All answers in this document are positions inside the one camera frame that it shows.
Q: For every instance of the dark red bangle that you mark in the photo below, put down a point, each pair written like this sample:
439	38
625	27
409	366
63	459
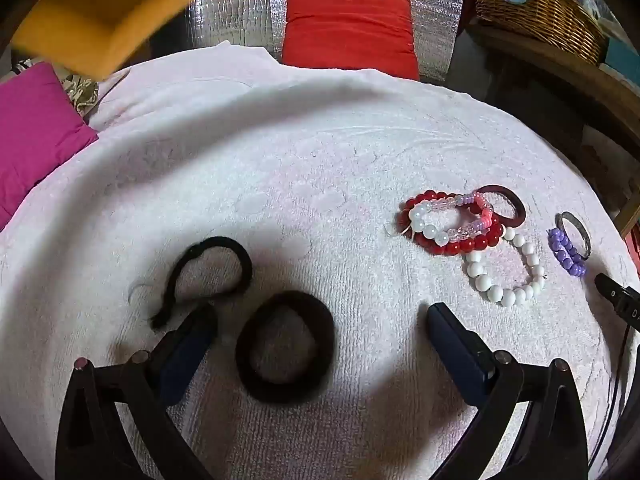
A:
517	210

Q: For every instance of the wooden shelf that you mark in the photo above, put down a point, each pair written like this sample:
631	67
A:
575	90

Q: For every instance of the wicker basket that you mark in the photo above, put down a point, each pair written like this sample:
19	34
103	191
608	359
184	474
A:
545	15

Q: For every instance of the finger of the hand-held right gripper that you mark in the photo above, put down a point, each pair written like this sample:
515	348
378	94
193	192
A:
620	297

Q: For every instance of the teal box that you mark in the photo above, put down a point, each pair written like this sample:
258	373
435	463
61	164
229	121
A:
622	57

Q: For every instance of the orange box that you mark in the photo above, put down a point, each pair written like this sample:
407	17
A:
100	10

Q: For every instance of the red cushion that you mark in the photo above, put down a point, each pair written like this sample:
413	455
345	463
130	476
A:
350	30

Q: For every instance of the pink cushion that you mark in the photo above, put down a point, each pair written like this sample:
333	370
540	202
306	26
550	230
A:
35	135

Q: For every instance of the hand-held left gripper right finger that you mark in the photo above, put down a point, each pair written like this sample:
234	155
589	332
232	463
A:
460	355

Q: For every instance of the grey metal bangle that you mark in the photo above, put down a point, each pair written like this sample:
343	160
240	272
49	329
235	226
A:
585	235

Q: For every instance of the patterned cloth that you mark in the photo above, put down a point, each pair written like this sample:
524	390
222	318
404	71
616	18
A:
80	92

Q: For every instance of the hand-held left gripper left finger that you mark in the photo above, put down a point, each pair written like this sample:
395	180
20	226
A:
185	355

